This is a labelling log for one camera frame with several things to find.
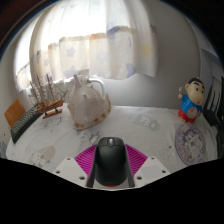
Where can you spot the black computer keyboard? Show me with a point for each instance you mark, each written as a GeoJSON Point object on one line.
{"type": "Point", "coordinates": [23, 125]}

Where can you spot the black computer mouse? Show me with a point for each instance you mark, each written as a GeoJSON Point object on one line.
{"type": "Point", "coordinates": [110, 161]}

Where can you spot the orange wooden board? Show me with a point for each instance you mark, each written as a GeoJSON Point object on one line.
{"type": "Point", "coordinates": [15, 111]}

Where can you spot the large white conch shell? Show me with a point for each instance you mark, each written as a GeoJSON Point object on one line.
{"type": "Point", "coordinates": [87, 106]}

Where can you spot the round purple printed mouse pad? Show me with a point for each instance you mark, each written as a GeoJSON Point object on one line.
{"type": "Point", "coordinates": [190, 143]}

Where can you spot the white cartoon-print tablecloth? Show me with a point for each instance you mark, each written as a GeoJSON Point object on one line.
{"type": "Point", "coordinates": [140, 130]}

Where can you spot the cartoon boy figure clock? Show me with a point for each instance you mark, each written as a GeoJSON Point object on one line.
{"type": "Point", "coordinates": [190, 105]}

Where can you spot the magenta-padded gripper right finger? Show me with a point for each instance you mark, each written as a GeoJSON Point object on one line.
{"type": "Point", "coordinates": [136, 161]}

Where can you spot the white star-print curtain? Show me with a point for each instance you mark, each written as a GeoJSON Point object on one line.
{"type": "Point", "coordinates": [100, 46]}

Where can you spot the wooden model sailing ship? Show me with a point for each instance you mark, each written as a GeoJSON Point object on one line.
{"type": "Point", "coordinates": [50, 106]}

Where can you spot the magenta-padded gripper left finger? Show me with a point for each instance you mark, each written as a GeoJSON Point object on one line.
{"type": "Point", "coordinates": [85, 161]}

